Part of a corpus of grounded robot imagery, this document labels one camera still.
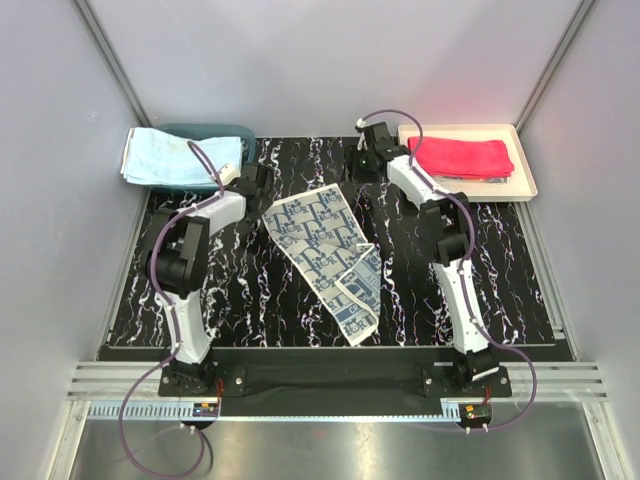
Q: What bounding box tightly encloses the right aluminium frame post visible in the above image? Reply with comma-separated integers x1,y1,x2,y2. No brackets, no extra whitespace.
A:
515,0,599,134

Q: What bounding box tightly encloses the blue beige patterned towel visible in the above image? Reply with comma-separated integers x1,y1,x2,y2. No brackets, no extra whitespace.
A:
262,184,382,346

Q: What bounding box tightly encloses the red towel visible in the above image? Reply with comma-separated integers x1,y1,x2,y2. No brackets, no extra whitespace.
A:
408,136,515,177

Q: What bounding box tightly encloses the colourful bear print towel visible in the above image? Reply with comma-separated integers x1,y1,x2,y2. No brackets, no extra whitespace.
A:
434,174,511,184

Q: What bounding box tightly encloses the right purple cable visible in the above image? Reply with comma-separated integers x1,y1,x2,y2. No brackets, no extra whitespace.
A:
359,109,539,434

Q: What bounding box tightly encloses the aluminium rail with slots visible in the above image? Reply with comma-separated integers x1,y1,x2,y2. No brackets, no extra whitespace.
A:
68,362,608,423

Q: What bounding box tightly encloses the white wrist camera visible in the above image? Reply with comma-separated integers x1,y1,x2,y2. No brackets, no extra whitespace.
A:
355,118,368,150
218,164,241,186

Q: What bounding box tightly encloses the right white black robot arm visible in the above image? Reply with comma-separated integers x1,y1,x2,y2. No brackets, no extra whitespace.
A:
344,119,499,397

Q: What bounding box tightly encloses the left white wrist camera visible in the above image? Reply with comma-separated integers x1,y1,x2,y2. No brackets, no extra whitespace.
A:
218,164,241,186

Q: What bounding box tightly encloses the light blue towel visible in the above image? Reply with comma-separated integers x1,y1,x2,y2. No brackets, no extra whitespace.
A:
120,127,243,190

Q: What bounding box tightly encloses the left aluminium frame post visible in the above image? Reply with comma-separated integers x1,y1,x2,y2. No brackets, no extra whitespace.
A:
71,0,152,127

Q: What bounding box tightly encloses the aluminium frame post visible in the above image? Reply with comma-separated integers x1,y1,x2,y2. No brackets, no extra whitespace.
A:
71,0,152,127
515,0,599,134

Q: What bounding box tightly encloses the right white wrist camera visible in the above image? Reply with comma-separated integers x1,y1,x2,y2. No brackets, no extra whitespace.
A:
355,118,368,150

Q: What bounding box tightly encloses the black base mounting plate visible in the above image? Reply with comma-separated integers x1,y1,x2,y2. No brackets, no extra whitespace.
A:
159,346,512,399

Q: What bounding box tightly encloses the teal plastic basket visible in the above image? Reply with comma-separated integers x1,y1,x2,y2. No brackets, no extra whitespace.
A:
153,123,256,192

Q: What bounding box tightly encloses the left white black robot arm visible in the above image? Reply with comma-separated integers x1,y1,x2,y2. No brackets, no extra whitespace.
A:
145,163,275,396

